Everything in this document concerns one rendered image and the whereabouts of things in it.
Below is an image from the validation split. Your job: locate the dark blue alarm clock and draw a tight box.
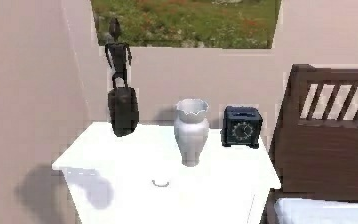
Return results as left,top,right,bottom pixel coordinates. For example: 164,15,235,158
221,105,264,150

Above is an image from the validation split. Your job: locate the dark wooden bed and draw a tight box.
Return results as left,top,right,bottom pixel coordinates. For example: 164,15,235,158
262,63,358,224

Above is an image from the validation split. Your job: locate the white ceramic vase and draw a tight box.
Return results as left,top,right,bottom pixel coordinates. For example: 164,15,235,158
173,98,210,168

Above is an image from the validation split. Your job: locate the black figure statue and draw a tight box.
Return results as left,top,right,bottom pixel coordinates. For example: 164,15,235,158
104,17,140,138

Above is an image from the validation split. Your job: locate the white nightstand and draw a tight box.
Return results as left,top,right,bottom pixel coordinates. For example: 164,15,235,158
51,121,283,224

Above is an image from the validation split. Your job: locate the window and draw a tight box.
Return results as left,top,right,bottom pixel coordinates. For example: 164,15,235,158
90,0,283,50

